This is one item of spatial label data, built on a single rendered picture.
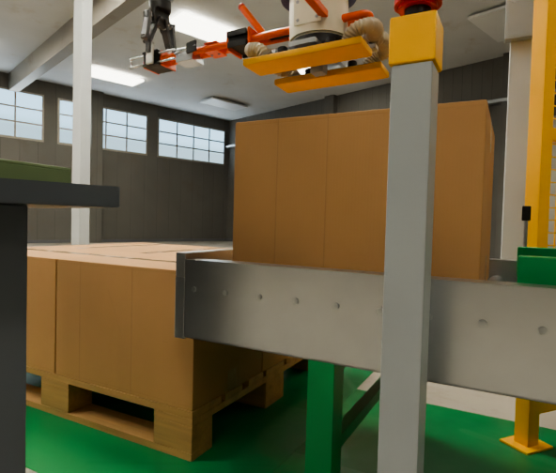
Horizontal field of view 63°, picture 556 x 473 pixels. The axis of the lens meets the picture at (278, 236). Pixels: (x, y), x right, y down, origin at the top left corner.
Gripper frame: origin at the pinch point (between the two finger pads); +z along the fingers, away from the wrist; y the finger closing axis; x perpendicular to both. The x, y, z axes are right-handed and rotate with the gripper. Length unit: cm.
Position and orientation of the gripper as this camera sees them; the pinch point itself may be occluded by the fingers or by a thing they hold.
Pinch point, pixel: (159, 60)
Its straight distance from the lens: 173.5
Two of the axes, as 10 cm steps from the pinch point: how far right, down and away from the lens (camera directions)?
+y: 4.7, -0.2, 8.8
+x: -8.8, -0.4, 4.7
